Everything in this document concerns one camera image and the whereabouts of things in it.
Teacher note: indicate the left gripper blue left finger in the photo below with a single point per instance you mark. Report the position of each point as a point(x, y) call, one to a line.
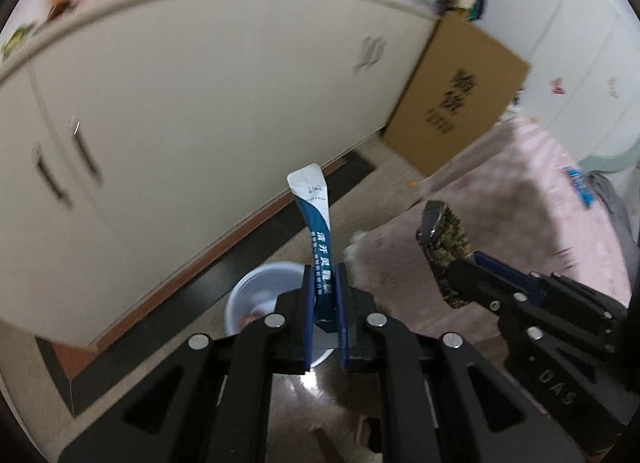
point(279, 298)

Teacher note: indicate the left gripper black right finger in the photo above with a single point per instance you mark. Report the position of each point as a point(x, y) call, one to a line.
point(368, 339)

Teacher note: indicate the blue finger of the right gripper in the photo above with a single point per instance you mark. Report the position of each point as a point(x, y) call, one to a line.
point(510, 275)
point(478, 285)

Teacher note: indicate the dark patterned snack wrapper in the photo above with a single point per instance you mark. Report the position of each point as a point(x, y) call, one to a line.
point(443, 240)

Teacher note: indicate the blue white medicine sachet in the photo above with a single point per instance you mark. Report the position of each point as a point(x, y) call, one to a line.
point(311, 195)

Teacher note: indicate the light blue trash bin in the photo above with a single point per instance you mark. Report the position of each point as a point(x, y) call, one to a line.
point(249, 351)

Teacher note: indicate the pink checkered tablecloth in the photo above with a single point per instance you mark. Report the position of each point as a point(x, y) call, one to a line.
point(512, 194)

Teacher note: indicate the blue snack wrapper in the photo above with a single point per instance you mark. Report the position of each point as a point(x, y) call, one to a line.
point(581, 185)

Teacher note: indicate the grey folded blanket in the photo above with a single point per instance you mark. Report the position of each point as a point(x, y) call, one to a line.
point(618, 216)

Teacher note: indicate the brown cardboard box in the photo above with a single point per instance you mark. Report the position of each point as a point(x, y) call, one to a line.
point(463, 83)

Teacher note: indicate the white low cabinet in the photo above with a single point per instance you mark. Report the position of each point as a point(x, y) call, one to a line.
point(137, 134)

